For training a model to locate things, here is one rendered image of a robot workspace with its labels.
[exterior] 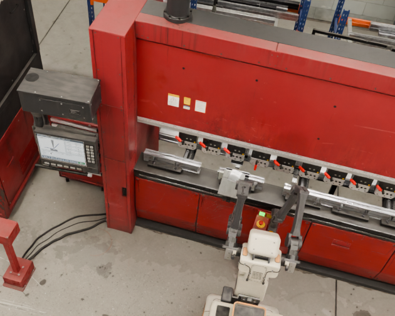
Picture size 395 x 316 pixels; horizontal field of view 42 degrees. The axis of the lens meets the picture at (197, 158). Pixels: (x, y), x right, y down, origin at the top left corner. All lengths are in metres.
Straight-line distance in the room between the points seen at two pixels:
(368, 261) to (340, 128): 1.48
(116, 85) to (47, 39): 3.78
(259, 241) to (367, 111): 1.14
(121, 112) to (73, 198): 1.75
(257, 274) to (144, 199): 1.52
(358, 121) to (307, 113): 0.35
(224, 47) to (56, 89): 1.14
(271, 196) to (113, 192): 1.39
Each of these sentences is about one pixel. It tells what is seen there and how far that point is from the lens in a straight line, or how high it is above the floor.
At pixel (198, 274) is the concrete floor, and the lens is 4.89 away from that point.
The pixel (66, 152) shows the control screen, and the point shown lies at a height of 1.43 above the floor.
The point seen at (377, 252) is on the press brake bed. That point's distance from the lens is 4.71.
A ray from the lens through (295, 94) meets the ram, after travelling 3.62.
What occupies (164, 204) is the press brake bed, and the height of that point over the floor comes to 0.48.
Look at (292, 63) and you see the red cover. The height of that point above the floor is 2.24.
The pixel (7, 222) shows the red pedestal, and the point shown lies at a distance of 4.34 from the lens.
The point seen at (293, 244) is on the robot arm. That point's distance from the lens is 3.68.
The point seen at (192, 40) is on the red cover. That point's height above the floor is 2.24.
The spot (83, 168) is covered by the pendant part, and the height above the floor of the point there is 1.29.
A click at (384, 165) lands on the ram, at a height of 1.51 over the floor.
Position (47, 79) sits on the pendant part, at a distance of 3.66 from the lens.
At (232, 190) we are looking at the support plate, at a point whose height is 1.00.
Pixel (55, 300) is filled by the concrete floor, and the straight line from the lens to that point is 4.82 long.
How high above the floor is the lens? 4.27
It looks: 48 degrees down
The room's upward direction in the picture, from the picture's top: 7 degrees clockwise
